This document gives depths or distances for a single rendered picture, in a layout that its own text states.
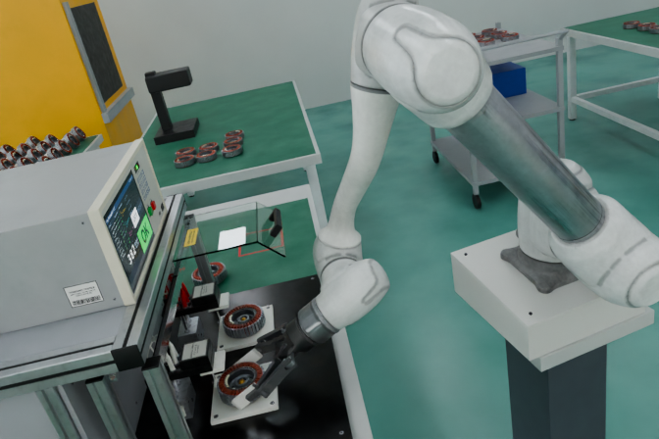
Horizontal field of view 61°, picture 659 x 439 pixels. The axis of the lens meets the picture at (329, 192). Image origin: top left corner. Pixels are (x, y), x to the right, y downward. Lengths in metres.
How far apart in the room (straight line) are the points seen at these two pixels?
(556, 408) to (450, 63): 1.08
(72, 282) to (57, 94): 3.77
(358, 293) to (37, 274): 0.62
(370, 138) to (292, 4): 5.38
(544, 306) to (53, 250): 1.02
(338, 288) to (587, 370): 0.72
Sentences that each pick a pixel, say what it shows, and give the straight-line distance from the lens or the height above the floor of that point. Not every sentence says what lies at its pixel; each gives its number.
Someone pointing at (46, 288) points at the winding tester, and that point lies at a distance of 1.18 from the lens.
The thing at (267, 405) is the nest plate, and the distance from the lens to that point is 1.32.
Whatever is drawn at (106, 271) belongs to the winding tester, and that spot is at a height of 1.19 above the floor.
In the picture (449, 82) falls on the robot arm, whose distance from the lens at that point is 0.79.
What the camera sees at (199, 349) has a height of 0.92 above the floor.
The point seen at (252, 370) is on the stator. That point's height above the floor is 0.81.
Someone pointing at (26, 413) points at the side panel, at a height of 1.02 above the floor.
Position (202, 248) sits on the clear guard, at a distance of 1.38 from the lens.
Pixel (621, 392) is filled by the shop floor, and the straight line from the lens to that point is 2.41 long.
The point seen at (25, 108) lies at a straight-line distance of 4.96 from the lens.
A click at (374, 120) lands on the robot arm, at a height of 1.36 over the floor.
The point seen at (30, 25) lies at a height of 1.54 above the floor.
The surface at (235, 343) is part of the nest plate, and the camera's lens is 1.52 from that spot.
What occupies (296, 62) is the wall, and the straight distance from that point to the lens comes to 6.45.
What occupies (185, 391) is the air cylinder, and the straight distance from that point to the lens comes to 1.37.
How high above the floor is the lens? 1.66
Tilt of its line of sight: 23 degrees down
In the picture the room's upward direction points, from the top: 12 degrees counter-clockwise
